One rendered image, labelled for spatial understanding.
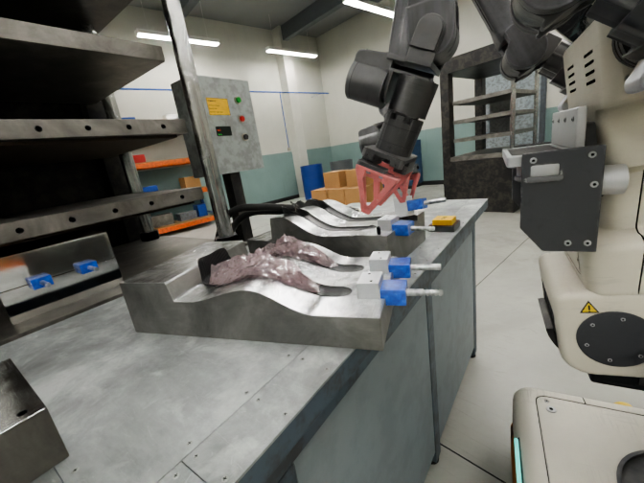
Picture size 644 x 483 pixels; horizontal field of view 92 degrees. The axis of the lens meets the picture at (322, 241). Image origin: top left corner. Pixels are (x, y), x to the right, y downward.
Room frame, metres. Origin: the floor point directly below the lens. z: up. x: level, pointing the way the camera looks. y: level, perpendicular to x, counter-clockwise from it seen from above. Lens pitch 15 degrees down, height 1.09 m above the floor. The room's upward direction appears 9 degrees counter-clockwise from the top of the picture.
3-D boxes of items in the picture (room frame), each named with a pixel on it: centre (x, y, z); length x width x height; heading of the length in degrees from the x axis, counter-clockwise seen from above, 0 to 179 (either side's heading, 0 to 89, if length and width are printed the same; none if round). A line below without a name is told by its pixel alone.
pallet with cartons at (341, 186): (6.04, -0.63, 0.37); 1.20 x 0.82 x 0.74; 49
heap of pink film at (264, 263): (0.61, 0.12, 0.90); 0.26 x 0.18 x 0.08; 69
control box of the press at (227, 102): (1.54, 0.38, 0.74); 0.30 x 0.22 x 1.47; 142
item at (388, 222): (0.72, -0.21, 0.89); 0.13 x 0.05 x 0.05; 52
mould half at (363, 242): (0.94, -0.03, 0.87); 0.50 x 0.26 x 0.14; 52
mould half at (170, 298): (0.60, 0.12, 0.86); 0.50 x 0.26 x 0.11; 69
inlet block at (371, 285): (0.46, -0.11, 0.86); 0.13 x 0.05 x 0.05; 69
